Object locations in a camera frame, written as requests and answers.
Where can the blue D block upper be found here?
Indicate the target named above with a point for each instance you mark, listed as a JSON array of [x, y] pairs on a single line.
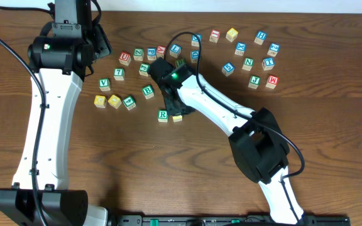
[[196, 39]]

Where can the blue 5 block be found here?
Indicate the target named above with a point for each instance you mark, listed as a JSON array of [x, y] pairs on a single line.
[[228, 69]]

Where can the yellow block far left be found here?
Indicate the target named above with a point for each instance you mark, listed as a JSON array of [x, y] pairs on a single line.
[[100, 101]]

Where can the red A block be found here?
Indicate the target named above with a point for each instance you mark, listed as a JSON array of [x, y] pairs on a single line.
[[160, 51]]

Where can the yellow O block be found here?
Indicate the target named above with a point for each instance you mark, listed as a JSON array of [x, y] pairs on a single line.
[[177, 118]]

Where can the green N block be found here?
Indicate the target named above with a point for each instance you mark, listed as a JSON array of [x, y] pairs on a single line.
[[248, 64]]

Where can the green V block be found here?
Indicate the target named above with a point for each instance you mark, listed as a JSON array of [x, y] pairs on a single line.
[[104, 84]]

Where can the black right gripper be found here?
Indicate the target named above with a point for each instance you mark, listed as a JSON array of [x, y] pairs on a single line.
[[173, 111]]

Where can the blue H block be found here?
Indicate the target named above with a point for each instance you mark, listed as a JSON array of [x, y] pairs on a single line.
[[260, 37]]

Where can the blue D block lower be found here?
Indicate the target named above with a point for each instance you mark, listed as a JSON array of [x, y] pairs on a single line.
[[194, 56]]

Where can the blue T block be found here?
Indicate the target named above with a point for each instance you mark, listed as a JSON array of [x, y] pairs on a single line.
[[268, 63]]

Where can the blue P block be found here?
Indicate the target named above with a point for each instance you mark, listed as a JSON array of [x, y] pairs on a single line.
[[151, 54]]

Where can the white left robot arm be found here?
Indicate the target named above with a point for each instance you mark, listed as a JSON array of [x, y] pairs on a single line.
[[60, 58]]

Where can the blue X block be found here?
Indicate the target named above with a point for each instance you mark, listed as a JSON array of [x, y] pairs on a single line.
[[240, 48]]

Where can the green j block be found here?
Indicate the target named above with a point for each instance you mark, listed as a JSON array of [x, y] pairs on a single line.
[[254, 82], [144, 68]]

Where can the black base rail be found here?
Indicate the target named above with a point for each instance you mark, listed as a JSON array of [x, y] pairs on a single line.
[[309, 220]]

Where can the green 4 block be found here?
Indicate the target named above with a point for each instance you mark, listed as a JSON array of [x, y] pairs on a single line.
[[129, 102]]

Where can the green r block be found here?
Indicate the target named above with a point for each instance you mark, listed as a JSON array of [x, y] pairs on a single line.
[[162, 116], [180, 62]]

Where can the yellow block near 4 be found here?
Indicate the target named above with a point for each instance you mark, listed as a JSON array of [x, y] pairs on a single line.
[[114, 101]]

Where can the yellow block top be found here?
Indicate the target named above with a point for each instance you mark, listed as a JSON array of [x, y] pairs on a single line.
[[231, 34]]

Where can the blue d block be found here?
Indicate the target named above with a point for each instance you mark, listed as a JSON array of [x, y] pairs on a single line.
[[194, 56], [196, 39]]

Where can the red I block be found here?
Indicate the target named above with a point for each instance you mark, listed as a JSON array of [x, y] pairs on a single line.
[[214, 36]]

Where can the red U block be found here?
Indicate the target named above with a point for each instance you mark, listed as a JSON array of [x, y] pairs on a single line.
[[125, 58]]

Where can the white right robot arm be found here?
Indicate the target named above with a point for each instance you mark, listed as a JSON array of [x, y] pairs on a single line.
[[258, 146]]

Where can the red M block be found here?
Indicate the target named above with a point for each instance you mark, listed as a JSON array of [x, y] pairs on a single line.
[[272, 82]]

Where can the green Z block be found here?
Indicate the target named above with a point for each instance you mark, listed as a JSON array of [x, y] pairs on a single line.
[[138, 54]]

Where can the green J block right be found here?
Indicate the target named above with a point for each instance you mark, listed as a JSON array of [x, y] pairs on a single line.
[[254, 82]]

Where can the green B block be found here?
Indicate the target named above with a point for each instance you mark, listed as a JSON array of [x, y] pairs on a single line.
[[148, 92]]

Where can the green J block left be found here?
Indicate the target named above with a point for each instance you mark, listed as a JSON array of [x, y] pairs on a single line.
[[144, 68]]

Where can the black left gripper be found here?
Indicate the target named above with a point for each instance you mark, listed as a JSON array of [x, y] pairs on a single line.
[[104, 42]]

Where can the green 7 block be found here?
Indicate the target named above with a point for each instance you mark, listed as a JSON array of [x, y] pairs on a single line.
[[119, 74]]

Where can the blue L block upper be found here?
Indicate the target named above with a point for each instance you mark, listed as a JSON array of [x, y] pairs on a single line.
[[175, 50]]

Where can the blue 2 block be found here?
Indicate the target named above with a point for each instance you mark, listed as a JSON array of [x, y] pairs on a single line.
[[273, 49]]

